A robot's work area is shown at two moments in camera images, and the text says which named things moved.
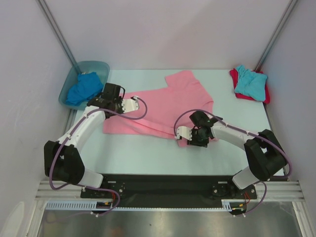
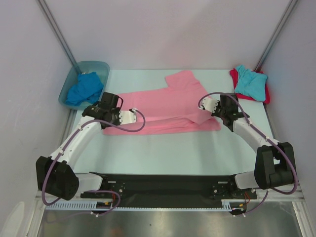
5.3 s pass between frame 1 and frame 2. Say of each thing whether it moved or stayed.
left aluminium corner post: stayed
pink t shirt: moved
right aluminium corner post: stayed
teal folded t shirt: stayed
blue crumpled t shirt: stayed
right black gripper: moved
